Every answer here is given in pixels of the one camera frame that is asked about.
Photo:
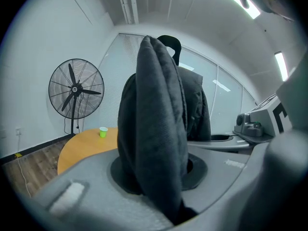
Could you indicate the round wooden table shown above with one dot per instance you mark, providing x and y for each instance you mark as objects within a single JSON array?
[{"x": 81, "y": 145}]

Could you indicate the white wall socket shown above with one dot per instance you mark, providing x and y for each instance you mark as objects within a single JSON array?
[{"x": 18, "y": 131}]

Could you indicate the ceiling light panel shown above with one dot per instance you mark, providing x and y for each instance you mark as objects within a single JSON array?
[
  {"x": 281, "y": 66},
  {"x": 240, "y": 1}
]

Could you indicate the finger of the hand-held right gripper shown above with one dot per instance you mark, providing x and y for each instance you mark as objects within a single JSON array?
[{"x": 223, "y": 145}]

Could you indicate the black backpack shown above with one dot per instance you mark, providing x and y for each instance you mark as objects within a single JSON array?
[{"x": 156, "y": 117}]

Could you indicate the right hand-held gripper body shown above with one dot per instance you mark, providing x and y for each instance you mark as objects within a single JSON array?
[{"x": 262, "y": 119}]

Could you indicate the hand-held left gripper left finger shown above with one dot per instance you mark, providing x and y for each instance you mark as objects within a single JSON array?
[{"x": 91, "y": 189}]

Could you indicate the black standing fan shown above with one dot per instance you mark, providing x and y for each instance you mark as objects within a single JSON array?
[{"x": 76, "y": 89}]

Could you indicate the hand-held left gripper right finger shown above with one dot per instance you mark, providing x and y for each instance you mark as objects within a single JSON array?
[{"x": 221, "y": 172}]

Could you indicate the yellow floor tape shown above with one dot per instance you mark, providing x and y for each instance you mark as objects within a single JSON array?
[{"x": 18, "y": 155}]

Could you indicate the green paper cup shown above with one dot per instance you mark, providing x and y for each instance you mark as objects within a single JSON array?
[{"x": 103, "y": 132}]

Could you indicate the glass partition with blinds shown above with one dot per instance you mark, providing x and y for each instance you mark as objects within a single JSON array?
[{"x": 115, "y": 80}]

